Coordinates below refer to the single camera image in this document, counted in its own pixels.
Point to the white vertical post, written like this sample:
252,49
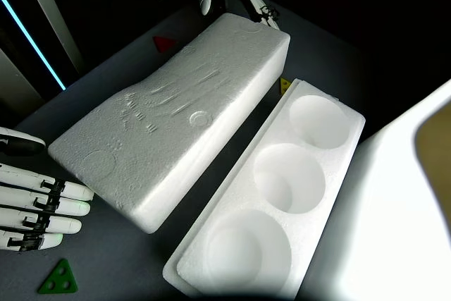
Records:
53,15

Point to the green triangle toy block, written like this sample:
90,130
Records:
58,280

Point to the red triangle toy block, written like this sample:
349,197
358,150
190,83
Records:
163,43

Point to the grey table cloth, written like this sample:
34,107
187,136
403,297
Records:
105,262

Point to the white foam three-hole tray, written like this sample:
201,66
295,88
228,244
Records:
289,174

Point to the white housing with tan opening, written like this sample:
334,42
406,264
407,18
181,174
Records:
433,191

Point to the yellow triangle toy block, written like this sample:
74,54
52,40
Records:
284,86

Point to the white flat panel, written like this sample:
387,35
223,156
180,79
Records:
14,79

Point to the cyan light strip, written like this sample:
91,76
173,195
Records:
31,40

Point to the white foam lid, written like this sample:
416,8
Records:
176,121

